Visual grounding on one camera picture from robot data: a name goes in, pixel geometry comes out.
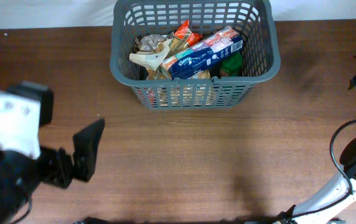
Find brown snack bag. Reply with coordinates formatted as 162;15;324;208
146;68;212;106

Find small brown paper packet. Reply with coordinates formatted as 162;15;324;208
129;34;172;70

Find green lid jar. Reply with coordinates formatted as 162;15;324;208
220;53;243;77

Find Kleenex tissue multipack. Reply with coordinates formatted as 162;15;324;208
160;26;243;80

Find orange spaghetti packet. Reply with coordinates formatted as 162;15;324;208
146;20;202;80

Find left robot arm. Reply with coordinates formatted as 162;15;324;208
0;82;105;223

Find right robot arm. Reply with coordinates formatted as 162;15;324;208
276;119;356;224

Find grey plastic basket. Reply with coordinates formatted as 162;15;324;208
110;0;281;109

